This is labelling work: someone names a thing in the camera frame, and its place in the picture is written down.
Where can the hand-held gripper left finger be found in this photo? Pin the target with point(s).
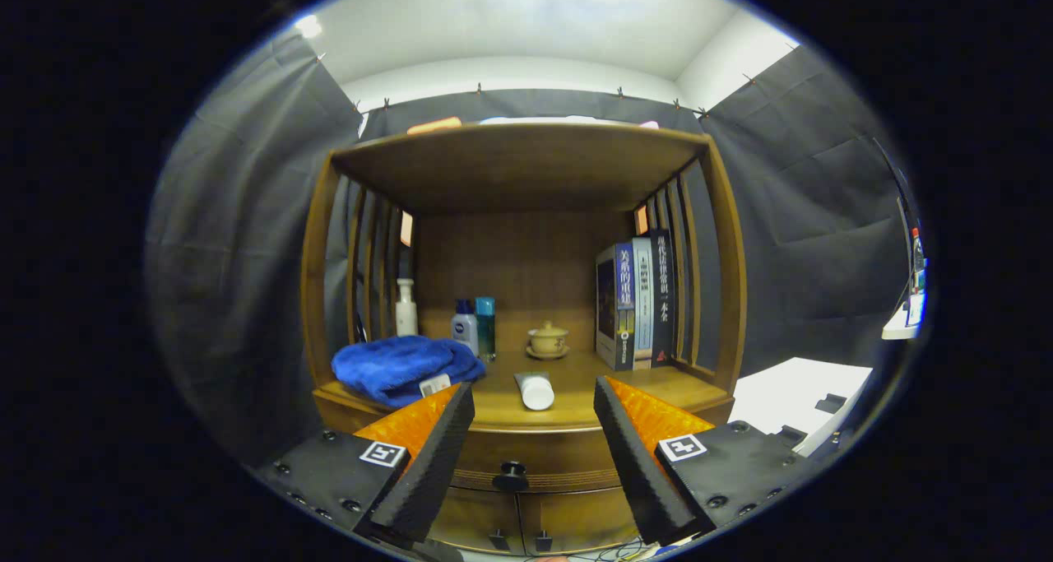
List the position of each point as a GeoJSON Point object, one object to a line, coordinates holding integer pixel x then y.
{"type": "Point", "coordinates": [432, 463]}

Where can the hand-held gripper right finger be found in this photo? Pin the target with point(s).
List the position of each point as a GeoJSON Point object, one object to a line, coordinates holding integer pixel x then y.
{"type": "Point", "coordinates": [637, 463]}

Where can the wooden drawer with black knob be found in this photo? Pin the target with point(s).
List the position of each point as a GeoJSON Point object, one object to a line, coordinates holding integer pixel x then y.
{"type": "Point", "coordinates": [559, 455]}

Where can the white tube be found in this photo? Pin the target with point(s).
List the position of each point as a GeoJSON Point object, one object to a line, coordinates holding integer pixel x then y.
{"type": "Point", "coordinates": [536, 392]}

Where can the wooden cabinet door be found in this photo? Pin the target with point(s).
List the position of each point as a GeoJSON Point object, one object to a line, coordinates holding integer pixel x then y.
{"type": "Point", "coordinates": [584, 517]}
{"type": "Point", "coordinates": [473, 517]}

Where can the wooden cabinet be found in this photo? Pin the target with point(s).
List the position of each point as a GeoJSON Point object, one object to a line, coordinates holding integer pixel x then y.
{"type": "Point", "coordinates": [526, 167]}

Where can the blue towel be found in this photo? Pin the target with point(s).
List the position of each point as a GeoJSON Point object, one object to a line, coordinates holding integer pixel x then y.
{"type": "Point", "coordinates": [395, 369]}

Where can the white bottle with blue cap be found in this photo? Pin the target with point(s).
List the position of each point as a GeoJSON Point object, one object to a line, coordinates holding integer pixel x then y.
{"type": "Point", "coordinates": [464, 332]}

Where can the teal bottle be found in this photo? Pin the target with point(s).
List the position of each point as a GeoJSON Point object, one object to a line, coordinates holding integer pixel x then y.
{"type": "Point", "coordinates": [486, 327]}

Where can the white pump bottle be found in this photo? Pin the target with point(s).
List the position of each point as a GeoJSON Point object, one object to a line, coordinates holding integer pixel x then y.
{"type": "Point", "coordinates": [406, 315]}

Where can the beige lidded teacup with saucer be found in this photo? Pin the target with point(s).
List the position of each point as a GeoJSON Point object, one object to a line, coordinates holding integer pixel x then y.
{"type": "Point", "coordinates": [548, 340]}

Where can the dark blue book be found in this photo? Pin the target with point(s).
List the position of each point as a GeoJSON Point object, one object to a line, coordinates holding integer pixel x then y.
{"type": "Point", "coordinates": [615, 307]}

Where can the light grey book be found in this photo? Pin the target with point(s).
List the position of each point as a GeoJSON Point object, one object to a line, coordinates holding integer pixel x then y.
{"type": "Point", "coordinates": [642, 303]}

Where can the black book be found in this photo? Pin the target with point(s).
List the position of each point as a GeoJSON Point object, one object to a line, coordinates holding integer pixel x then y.
{"type": "Point", "coordinates": [662, 299]}

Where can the white side table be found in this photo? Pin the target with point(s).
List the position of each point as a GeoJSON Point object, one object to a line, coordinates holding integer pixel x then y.
{"type": "Point", "coordinates": [790, 393]}

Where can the clear bottle with red cap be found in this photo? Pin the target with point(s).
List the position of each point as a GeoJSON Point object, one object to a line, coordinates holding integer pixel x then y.
{"type": "Point", "coordinates": [916, 262]}

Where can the small ceiling light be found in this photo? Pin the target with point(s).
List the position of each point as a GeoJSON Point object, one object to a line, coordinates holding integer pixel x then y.
{"type": "Point", "coordinates": [308, 26]}

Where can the white wall shelf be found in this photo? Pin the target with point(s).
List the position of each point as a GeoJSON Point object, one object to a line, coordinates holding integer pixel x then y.
{"type": "Point", "coordinates": [898, 330]}

